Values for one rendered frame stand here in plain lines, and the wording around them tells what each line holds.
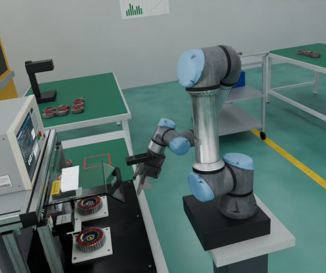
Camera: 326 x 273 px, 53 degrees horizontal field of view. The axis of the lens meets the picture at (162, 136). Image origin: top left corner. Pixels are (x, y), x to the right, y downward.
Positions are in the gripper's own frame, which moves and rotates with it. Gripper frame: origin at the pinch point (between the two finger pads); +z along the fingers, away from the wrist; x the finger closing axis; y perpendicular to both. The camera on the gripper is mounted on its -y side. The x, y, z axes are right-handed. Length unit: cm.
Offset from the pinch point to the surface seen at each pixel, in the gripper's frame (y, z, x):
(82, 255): -18.4, 17.8, -30.3
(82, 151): -18, 22, 73
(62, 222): -29.1, 8.0, -26.3
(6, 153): -53, -16, -32
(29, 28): -122, 14, 508
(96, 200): -14.1, 11.2, -0.7
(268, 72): 217, -81, 290
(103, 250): -11.6, 13.8, -30.1
